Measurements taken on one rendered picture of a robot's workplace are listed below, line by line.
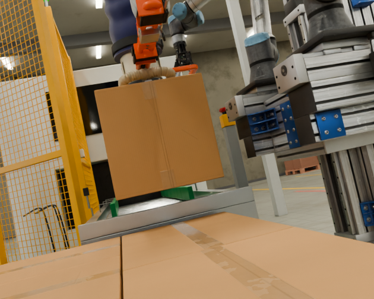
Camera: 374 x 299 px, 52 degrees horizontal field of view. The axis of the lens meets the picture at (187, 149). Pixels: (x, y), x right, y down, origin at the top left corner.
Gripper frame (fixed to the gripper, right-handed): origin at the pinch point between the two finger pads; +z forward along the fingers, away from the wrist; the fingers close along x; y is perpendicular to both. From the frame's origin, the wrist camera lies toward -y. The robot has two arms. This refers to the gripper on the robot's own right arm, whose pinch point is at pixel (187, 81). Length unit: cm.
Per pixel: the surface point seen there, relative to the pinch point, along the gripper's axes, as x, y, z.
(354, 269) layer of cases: -17, 152, 64
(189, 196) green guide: -8, -25, 62
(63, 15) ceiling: -98, -629, -339
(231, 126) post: 21.4, -8.0, 27.8
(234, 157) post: 19.0, -7.7, 45.6
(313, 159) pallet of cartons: 543, -910, 100
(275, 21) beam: 457, -778, -310
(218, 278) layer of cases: -33, 139, 64
